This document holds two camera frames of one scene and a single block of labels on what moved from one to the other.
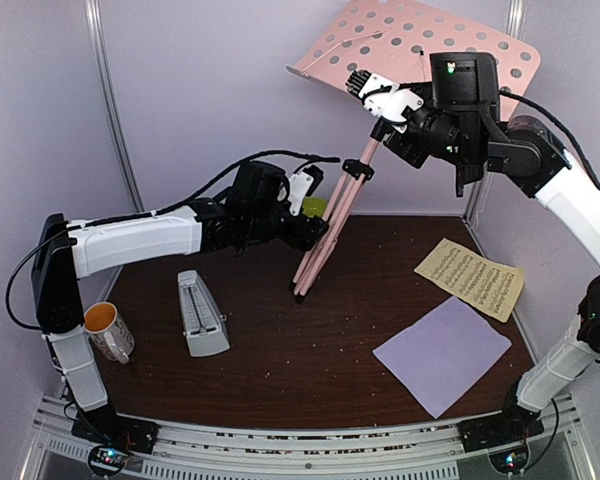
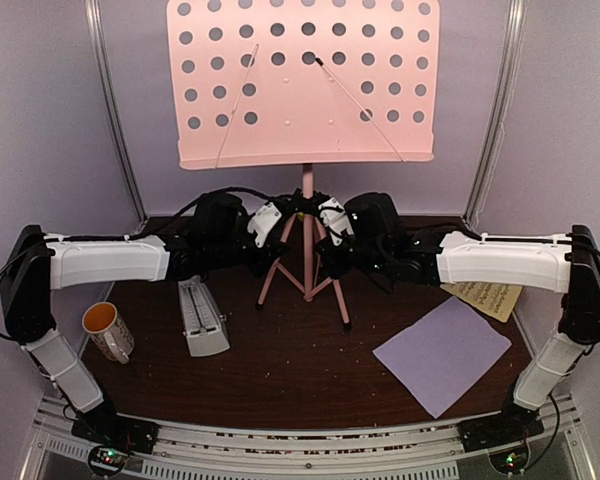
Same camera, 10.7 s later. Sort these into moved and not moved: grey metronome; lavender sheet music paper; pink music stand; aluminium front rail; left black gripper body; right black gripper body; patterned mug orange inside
Moved: left black gripper body; right black gripper body; pink music stand
Not moved: grey metronome; patterned mug orange inside; lavender sheet music paper; aluminium front rail
